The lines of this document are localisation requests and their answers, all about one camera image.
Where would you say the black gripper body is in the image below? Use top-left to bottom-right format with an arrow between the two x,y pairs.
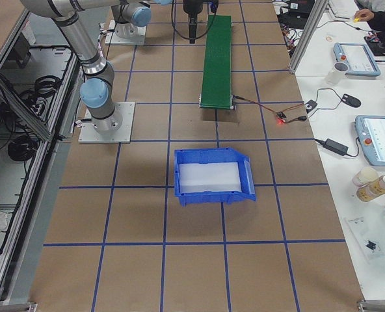
183,0 -> 204,23

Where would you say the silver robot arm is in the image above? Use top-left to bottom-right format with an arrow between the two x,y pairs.
21,1 -> 151,133
111,1 -> 152,42

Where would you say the green conveyor belt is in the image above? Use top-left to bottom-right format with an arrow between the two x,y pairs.
200,15 -> 233,110

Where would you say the small red led board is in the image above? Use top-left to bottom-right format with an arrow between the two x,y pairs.
275,112 -> 287,124

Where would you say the white mug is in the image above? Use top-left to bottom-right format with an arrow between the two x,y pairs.
325,62 -> 349,85

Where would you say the blue plastic bin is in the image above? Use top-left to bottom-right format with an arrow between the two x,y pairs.
174,148 -> 256,206

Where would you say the far teach pendant tablet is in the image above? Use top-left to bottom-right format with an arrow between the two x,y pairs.
333,43 -> 380,77

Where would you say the teach pendant tablet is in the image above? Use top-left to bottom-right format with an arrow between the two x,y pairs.
354,115 -> 385,166
333,43 -> 380,77

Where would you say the black power brick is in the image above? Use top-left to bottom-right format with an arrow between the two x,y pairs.
323,138 -> 348,156

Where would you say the near teach pendant tablet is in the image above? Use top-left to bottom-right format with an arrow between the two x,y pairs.
354,115 -> 385,166

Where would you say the beige lidded cup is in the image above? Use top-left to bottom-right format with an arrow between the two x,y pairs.
352,166 -> 378,187

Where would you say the yellow drink can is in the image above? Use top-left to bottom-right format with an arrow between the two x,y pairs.
356,175 -> 385,202

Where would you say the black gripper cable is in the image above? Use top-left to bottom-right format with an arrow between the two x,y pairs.
170,0 -> 209,40

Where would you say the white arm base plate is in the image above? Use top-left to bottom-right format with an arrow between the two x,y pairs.
105,19 -> 147,46
79,102 -> 135,144

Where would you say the aluminium frame post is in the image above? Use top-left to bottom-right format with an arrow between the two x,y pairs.
289,0 -> 329,74

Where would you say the red conveyor power wire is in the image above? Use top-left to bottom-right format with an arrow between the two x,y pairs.
234,94 -> 307,125

